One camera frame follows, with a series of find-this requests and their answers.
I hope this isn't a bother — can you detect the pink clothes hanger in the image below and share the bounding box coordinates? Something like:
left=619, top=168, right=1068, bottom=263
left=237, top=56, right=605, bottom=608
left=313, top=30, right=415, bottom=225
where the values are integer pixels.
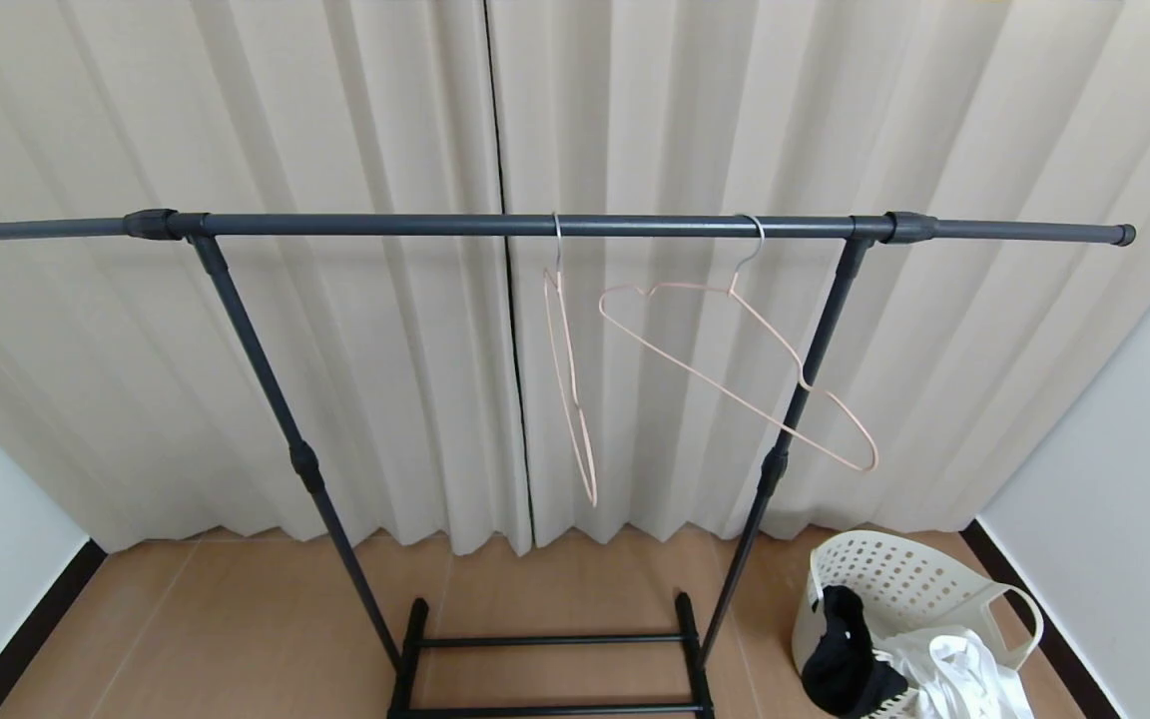
left=599, top=214, right=879, bottom=474
left=543, top=213, right=600, bottom=508

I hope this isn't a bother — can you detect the white garment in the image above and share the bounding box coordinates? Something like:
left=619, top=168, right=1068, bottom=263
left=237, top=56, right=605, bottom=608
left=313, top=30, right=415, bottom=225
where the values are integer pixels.
left=874, top=627, right=1035, bottom=719

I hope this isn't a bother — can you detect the black clothes rack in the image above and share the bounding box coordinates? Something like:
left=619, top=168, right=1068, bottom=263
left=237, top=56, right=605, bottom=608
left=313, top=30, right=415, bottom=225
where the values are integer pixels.
left=0, top=208, right=1137, bottom=719

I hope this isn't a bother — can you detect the white laundry basket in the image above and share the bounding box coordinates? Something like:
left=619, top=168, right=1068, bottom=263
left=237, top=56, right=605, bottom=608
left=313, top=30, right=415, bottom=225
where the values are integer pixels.
left=792, top=530, right=1045, bottom=719

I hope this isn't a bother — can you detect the beige curtain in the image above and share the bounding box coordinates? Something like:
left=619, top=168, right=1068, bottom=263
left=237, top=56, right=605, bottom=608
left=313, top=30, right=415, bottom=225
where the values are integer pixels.
left=0, top=0, right=1150, bottom=556

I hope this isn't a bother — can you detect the black garment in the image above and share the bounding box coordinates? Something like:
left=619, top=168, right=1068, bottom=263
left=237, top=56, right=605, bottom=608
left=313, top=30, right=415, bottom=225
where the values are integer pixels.
left=801, top=585, right=910, bottom=718

